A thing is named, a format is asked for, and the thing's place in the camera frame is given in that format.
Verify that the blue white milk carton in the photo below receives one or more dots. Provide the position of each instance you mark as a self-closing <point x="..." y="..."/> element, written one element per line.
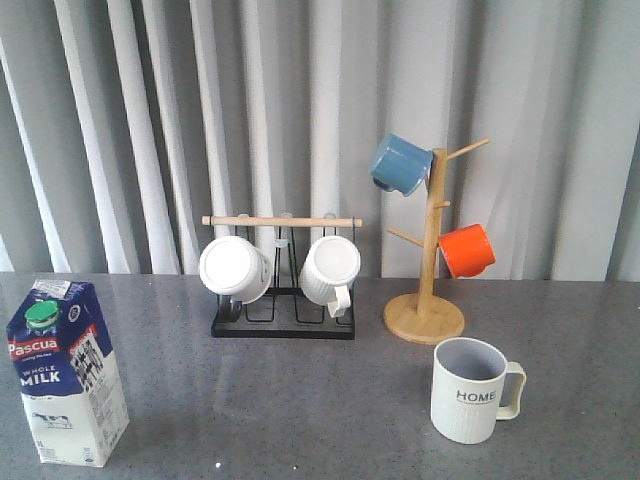
<point x="70" y="385"/>

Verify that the white ribbed mug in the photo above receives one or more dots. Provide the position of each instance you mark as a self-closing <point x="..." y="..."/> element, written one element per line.
<point x="329" y="270"/>

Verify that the white smooth mug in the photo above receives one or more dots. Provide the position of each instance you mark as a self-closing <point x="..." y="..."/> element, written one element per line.
<point x="236" y="271"/>

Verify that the blue mug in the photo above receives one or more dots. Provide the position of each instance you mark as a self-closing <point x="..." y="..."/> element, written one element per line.
<point x="399" y="165"/>

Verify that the wooden mug tree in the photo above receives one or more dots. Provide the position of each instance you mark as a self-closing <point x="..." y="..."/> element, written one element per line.
<point x="423" y="317"/>

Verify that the orange mug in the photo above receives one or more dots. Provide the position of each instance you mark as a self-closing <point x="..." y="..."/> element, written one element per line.
<point x="467" y="251"/>

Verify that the cream HOME mug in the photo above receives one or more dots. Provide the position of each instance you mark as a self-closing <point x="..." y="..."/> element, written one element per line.
<point x="473" y="387"/>

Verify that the grey pleated curtain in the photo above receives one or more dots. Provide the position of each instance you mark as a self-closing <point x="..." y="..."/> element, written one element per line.
<point x="124" y="122"/>

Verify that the black wire mug rack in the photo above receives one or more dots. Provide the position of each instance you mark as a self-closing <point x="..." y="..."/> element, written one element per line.
<point x="284" y="311"/>

